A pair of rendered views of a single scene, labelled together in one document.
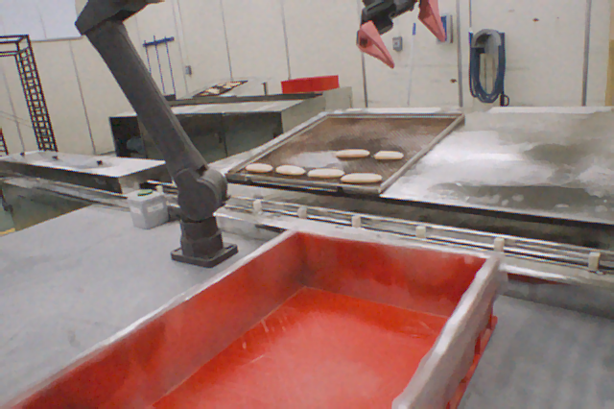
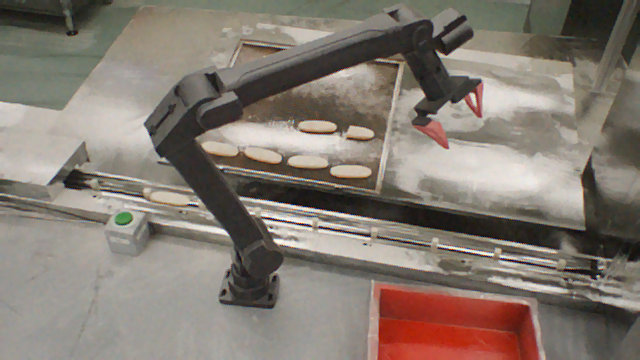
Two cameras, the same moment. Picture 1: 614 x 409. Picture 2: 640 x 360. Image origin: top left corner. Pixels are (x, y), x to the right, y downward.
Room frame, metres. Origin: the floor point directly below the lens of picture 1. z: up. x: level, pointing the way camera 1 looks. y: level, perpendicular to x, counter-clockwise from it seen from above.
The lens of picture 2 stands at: (0.11, 0.51, 1.85)
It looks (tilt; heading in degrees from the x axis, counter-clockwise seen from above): 42 degrees down; 329
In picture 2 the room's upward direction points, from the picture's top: 2 degrees clockwise
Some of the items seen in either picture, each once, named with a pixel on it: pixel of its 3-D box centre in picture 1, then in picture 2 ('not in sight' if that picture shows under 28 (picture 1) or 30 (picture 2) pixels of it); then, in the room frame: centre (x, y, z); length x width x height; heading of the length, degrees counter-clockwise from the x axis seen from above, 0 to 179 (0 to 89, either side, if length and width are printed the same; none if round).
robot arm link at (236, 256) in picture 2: (204, 198); (255, 249); (0.86, 0.21, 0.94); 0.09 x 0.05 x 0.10; 87
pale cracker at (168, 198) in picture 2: not in sight; (169, 198); (1.18, 0.30, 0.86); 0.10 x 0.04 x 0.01; 49
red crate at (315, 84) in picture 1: (310, 84); not in sight; (4.86, -0.12, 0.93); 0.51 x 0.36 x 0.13; 53
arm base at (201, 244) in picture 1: (200, 236); (248, 278); (0.86, 0.23, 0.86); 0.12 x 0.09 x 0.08; 55
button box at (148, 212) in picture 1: (151, 215); (129, 236); (1.11, 0.42, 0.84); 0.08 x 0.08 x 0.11; 49
